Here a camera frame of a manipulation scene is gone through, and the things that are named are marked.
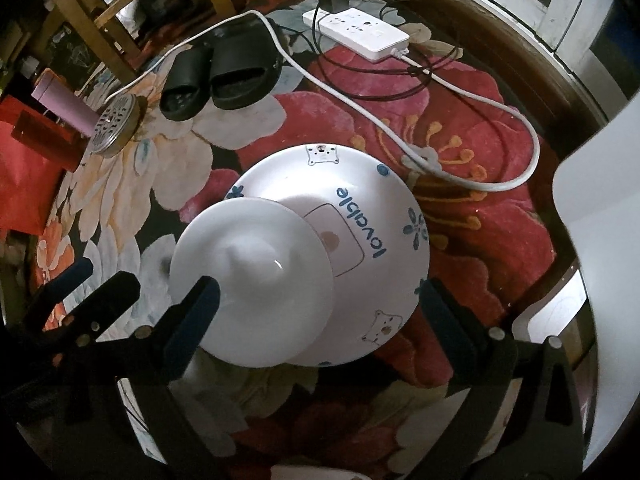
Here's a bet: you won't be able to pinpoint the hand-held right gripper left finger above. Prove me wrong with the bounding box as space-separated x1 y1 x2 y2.
50 276 222 480

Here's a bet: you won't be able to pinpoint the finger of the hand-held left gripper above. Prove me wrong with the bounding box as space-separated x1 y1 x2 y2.
45 271 142 356
22 257 96 331

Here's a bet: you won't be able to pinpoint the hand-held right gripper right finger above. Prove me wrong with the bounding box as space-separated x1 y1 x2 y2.
415 277 586 480

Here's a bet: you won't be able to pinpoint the white bowl with red outside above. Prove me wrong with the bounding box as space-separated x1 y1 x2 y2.
169 197 335 367

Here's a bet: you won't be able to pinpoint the white bear print plate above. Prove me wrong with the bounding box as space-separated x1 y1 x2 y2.
223 144 431 367

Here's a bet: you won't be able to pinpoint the red bag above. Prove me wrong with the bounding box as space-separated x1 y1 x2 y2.
0 95 66 236

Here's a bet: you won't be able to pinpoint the red plastic container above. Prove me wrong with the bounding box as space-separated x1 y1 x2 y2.
11 109 90 173

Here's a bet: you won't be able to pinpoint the round metal tin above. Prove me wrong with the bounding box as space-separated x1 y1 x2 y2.
89 92 142 157

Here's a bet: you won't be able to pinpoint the pink cup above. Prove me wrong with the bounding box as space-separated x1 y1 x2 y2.
31 68 101 137

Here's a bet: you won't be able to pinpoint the white chair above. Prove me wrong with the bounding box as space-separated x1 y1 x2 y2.
510 110 640 480

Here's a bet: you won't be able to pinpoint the white power strip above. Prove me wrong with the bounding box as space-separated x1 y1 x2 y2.
301 7 410 63

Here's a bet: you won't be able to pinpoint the thin black cables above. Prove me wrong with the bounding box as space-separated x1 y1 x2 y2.
277 0 466 101

